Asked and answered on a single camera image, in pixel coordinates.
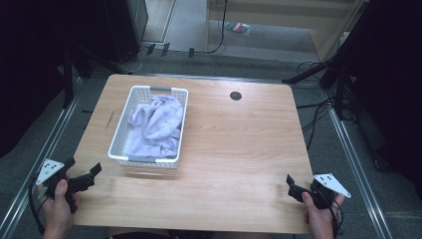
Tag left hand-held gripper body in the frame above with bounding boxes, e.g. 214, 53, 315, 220
35, 158, 97, 214

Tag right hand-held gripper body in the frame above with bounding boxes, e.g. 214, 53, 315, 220
287, 172, 352, 211

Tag lavender patterned cloth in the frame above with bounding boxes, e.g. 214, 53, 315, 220
123, 95, 185, 159

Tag white perforated plastic basket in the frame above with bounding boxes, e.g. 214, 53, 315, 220
106, 85, 190, 170

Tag person's right hand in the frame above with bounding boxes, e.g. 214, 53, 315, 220
301, 191, 346, 239

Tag person's left hand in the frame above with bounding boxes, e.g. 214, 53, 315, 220
41, 178, 82, 239

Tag black metal stand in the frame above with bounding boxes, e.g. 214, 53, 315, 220
281, 0, 382, 121

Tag dark curtain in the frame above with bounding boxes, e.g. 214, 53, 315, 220
0, 0, 112, 159
344, 0, 422, 190

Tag black cabinet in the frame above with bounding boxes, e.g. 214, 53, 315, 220
101, 0, 149, 65

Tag colourful packet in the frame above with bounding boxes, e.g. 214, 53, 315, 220
224, 21, 253, 36

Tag light wooden shelf unit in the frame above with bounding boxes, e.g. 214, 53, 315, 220
204, 0, 370, 63

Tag metal floor rail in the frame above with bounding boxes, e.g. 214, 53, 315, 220
326, 96, 395, 239
0, 78, 83, 239

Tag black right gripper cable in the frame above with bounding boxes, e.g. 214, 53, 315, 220
326, 197, 345, 239

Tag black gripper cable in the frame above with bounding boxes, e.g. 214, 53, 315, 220
27, 178, 48, 235
326, 197, 345, 239

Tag black floor cable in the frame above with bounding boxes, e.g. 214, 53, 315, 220
296, 97, 335, 111
301, 101, 334, 151

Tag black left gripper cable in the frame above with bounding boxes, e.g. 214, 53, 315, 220
27, 178, 48, 235

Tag black metal post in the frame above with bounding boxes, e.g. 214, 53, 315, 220
62, 46, 75, 110

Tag white floor cable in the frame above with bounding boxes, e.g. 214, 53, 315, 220
117, 48, 148, 75

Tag black hanging cable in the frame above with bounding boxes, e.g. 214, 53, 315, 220
205, 0, 230, 55

